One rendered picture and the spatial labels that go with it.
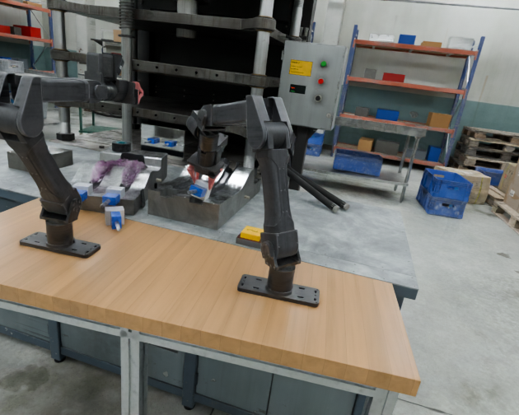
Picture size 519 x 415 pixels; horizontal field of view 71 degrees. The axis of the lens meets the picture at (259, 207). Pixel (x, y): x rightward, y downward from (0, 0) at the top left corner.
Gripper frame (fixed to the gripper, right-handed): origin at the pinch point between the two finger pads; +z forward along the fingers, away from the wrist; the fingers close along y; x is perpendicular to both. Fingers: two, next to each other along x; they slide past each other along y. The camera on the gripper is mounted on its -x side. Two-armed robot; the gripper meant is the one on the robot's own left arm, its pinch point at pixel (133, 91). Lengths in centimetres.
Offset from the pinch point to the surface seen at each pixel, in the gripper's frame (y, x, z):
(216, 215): -34.8, 34.4, -9.0
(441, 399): -138, 118, 31
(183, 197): -22.8, 30.6, -7.9
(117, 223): -8.7, 37.2, -23.7
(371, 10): -111, -166, 649
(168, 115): 21, 14, 77
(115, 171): 9.6, 30.0, 5.8
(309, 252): -66, 40, -12
